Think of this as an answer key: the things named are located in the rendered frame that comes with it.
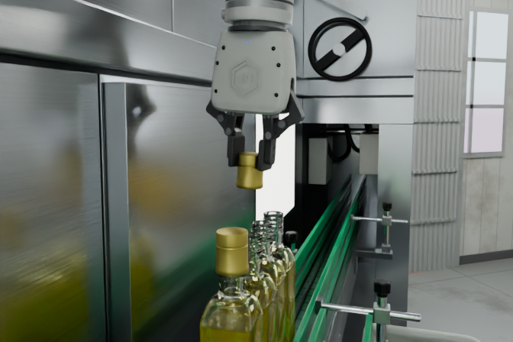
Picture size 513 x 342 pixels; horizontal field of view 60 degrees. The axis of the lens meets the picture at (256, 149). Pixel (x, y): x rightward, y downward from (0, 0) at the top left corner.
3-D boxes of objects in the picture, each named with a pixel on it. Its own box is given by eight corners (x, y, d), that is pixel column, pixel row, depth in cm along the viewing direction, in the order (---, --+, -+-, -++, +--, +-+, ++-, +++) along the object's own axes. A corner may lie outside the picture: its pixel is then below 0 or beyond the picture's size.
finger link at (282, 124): (259, 117, 55) (256, 171, 55) (283, 120, 53) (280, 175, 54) (270, 117, 57) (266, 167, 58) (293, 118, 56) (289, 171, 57)
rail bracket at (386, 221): (350, 269, 141) (351, 198, 139) (405, 274, 136) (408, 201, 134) (348, 274, 137) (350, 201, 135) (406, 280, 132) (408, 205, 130)
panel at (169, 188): (285, 209, 138) (286, 99, 135) (295, 210, 137) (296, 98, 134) (111, 374, 52) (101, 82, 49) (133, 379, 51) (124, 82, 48)
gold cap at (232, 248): (213, 266, 49) (212, 227, 48) (244, 263, 50) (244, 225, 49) (218, 278, 45) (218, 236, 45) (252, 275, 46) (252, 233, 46)
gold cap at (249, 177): (243, 182, 60) (245, 150, 60) (267, 185, 59) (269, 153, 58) (230, 187, 57) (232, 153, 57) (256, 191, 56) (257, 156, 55)
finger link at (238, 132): (213, 113, 57) (211, 164, 58) (235, 115, 56) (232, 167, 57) (225, 113, 60) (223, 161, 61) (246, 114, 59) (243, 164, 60)
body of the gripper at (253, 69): (207, 17, 54) (203, 110, 55) (285, 16, 50) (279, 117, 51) (236, 27, 61) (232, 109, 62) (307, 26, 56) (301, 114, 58)
